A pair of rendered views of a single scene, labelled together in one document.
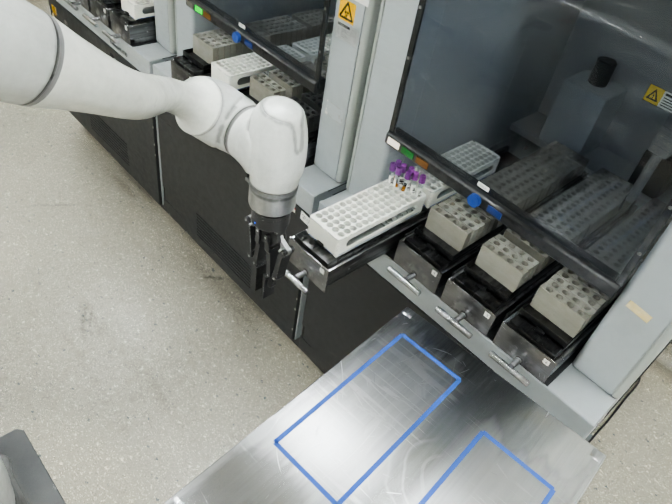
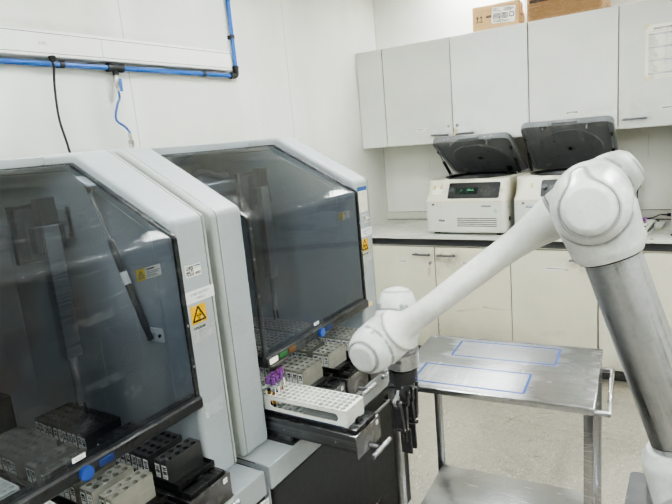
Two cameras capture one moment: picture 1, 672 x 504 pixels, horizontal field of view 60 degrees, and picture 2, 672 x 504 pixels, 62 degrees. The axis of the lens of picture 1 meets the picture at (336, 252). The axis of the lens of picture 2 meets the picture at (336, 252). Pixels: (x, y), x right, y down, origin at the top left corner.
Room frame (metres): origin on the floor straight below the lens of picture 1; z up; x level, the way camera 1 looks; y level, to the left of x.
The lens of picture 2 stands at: (1.17, 1.48, 1.59)
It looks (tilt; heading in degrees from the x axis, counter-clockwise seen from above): 11 degrees down; 263
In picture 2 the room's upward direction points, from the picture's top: 5 degrees counter-clockwise
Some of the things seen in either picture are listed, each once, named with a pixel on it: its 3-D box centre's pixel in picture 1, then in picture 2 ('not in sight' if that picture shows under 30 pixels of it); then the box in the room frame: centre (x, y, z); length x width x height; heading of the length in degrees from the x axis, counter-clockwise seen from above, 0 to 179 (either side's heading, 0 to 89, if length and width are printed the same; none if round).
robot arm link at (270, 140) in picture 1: (272, 140); (396, 318); (0.86, 0.15, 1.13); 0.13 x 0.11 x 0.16; 56
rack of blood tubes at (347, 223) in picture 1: (368, 215); (312, 404); (1.09, -0.06, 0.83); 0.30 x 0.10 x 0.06; 140
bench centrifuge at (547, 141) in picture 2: not in sight; (569, 174); (-0.78, -1.89, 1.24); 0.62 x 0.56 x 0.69; 50
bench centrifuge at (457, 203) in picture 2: not in sight; (479, 181); (-0.33, -2.26, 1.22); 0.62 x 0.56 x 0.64; 48
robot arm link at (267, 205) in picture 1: (272, 193); (401, 356); (0.85, 0.14, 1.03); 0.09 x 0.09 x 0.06
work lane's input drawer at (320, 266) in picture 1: (401, 212); (278, 413); (1.19, -0.15, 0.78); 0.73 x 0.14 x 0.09; 140
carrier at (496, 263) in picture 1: (500, 266); (335, 356); (0.98, -0.36, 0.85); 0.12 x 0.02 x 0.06; 49
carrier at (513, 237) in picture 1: (523, 251); (313, 353); (1.04, -0.42, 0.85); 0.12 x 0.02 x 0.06; 50
